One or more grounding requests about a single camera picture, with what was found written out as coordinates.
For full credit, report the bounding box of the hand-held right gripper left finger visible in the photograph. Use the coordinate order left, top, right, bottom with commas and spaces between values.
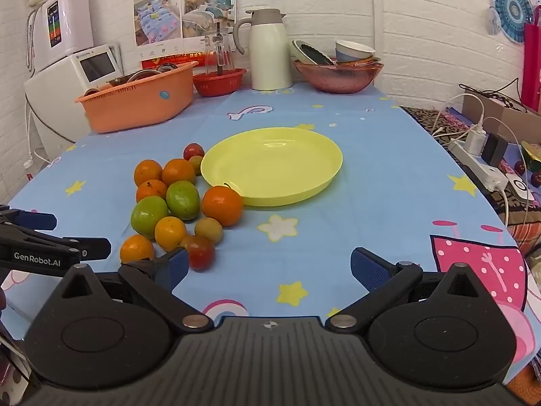
61, 247, 213, 334

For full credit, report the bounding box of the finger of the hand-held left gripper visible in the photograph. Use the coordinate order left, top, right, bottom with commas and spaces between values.
0, 221, 113, 262
0, 206, 57, 232

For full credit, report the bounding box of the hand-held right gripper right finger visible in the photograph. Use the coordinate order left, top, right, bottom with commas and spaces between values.
325, 247, 483, 331

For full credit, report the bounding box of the red-green plum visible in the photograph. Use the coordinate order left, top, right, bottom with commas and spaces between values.
181, 235, 216, 272

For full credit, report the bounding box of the small orange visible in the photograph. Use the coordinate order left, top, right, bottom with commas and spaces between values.
120, 234, 155, 264
154, 216, 187, 251
162, 158, 196, 186
136, 180, 168, 203
134, 159, 163, 187

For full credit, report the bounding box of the tan round fruit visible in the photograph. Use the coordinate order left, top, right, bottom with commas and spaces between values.
194, 217, 223, 244

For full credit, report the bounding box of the green mandarin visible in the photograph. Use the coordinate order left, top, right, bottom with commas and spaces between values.
130, 196, 169, 240
166, 180, 201, 221

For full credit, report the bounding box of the large orange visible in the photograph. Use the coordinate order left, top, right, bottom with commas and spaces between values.
201, 185, 244, 227

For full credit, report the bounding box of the yellow plastic plate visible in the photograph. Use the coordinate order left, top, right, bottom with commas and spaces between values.
200, 127, 343, 207

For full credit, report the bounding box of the blue printed tablecloth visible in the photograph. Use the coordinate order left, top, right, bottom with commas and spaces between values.
0, 82, 537, 385

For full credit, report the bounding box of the white appliance with screen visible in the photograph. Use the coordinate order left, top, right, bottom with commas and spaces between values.
23, 42, 123, 161

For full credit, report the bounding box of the orange plastic basket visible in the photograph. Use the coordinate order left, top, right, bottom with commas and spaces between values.
75, 61, 199, 134

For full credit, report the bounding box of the dark patterned cloth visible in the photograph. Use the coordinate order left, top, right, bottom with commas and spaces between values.
401, 106, 541, 254

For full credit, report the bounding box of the white charger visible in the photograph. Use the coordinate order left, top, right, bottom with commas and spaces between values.
465, 125, 489, 157

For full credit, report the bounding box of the round white device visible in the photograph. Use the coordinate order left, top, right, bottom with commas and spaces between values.
507, 175, 535, 206

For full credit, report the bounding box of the black power adapter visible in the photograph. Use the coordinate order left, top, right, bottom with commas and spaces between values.
482, 133, 509, 167

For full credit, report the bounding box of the red plastic basket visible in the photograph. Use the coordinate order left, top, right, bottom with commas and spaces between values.
193, 68, 247, 97

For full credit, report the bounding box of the pink glass bowl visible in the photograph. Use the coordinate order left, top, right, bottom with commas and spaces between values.
293, 60, 384, 94

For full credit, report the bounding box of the white water purifier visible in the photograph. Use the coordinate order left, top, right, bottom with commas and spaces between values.
26, 0, 94, 72

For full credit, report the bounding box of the cardboard box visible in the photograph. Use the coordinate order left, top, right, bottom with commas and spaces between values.
461, 93, 541, 144

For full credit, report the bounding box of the patterned rim bowl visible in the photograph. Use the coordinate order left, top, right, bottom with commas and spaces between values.
336, 56, 382, 68

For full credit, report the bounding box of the glass pitcher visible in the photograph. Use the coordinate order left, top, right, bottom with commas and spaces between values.
203, 23, 236, 77

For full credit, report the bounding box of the white and blue bowl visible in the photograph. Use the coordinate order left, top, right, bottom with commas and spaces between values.
335, 40, 376, 63

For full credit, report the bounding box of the green-rimmed white bowl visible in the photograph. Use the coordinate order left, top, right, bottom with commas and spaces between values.
290, 40, 338, 66

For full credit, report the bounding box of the white thermos jug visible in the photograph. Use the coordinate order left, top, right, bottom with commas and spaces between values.
234, 8, 293, 91

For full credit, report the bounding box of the red bag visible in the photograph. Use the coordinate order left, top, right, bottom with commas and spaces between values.
521, 6, 541, 113

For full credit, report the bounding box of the white cable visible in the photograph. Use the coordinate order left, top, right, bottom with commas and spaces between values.
431, 93, 531, 238

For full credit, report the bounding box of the black cable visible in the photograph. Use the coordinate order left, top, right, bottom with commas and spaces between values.
458, 77, 529, 111

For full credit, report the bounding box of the wall poster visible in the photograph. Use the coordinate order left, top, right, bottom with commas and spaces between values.
133, 0, 237, 70

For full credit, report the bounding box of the round blue wall decoration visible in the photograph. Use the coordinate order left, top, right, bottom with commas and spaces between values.
486, 0, 535, 44

